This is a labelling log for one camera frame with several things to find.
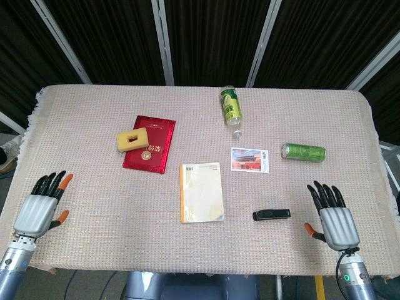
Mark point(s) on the beige woven tablecloth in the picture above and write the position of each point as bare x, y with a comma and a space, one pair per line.
200, 187

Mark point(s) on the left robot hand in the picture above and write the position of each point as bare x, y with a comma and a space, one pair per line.
35, 215

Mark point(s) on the white sneaker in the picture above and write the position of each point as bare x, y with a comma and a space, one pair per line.
11, 153

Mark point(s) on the green drink can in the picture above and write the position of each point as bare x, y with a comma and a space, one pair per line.
303, 152

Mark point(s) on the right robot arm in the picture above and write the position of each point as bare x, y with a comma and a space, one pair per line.
354, 275

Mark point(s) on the clear bottle with green label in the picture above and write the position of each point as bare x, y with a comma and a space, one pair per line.
231, 107

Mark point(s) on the white metal table leg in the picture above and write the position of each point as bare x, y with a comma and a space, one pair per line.
278, 287

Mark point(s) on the postcard with red building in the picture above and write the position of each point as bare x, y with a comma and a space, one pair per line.
249, 160

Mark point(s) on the yellow sponge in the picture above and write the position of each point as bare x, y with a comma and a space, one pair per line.
132, 140

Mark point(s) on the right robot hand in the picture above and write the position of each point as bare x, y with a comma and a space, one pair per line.
339, 226

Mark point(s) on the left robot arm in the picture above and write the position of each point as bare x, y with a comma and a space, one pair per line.
15, 259

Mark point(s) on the red certificate booklet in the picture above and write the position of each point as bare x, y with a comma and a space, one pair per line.
153, 154

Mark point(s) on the white notebook with orange spine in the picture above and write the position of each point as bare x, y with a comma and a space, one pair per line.
202, 192

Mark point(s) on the grey partition frame post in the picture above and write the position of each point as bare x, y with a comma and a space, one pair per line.
162, 42
62, 40
373, 64
264, 43

